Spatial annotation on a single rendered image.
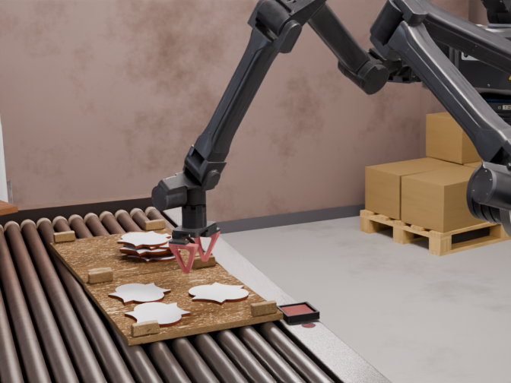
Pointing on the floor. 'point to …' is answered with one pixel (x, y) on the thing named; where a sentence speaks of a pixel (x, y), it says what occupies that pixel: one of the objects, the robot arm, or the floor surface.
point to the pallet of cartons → (428, 193)
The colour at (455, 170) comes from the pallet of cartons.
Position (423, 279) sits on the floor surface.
